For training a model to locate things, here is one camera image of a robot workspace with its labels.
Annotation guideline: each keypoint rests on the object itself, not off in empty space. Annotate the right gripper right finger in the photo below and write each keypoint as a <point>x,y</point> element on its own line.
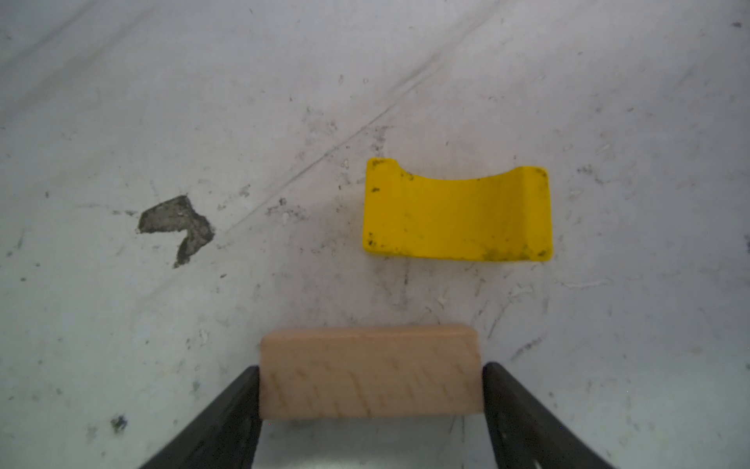
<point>525,434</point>

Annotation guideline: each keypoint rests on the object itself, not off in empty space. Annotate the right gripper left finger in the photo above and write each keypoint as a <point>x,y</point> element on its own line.
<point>225,435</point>

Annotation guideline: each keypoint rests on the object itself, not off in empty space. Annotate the natural wood block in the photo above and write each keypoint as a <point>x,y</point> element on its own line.
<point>389,371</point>

